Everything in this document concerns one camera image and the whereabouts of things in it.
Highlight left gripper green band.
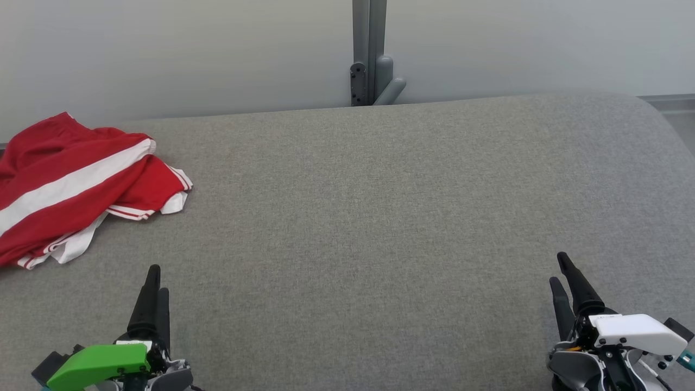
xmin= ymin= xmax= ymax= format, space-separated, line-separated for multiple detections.
xmin=46 ymin=264 xmax=194 ymax=391

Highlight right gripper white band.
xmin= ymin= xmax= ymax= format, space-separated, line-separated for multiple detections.
xmin=547 ymin=251 xmax=689 ymax=391

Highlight red shorts with white stripe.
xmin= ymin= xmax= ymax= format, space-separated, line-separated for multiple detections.
xmin=0 ymin=112 xmax=158 ymax=267

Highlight dark perforated bracket plate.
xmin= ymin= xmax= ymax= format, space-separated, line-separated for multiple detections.
xmin=350 ymin=62 xmax=368 ymax=107

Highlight grey metal partition post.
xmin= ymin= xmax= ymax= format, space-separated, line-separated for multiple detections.
xmin=352 ymin=0 xmax=388 ymax=106

